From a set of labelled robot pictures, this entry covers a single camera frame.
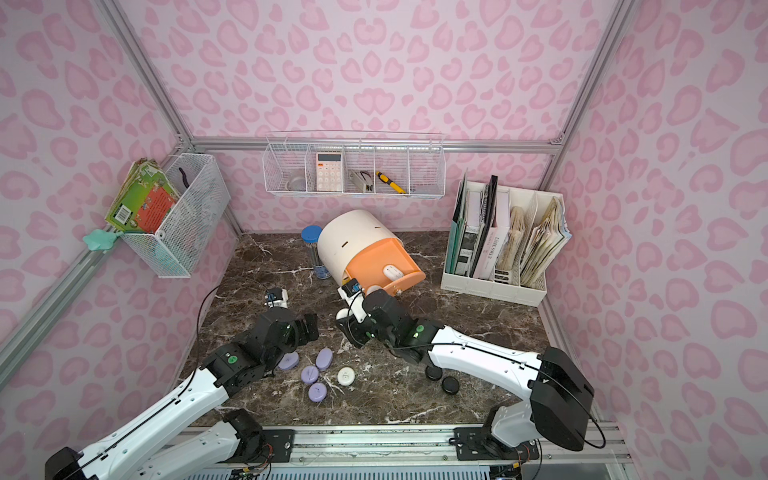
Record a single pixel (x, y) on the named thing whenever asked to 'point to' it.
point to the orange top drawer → (367, 263)
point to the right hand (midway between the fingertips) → (342, 319)
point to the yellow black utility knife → (392, 184)
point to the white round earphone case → (346, 376)
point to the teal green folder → (455, 243)
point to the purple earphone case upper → (324, 358)
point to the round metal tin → (296, 184)
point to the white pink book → (491, 252)
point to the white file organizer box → (519, 209)
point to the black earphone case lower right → (450, 385)
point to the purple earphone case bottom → (317, 392)
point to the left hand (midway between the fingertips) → (302, 314)
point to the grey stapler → (357, 180)
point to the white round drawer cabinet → (343, 236)
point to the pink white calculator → (329, 172)
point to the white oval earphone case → (392, 273)
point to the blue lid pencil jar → (310, 236)
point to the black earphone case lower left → (434, 373)
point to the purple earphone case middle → (309, 374)
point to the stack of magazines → (549, 236)
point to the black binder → (487, 204)
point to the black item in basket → (184, 176)
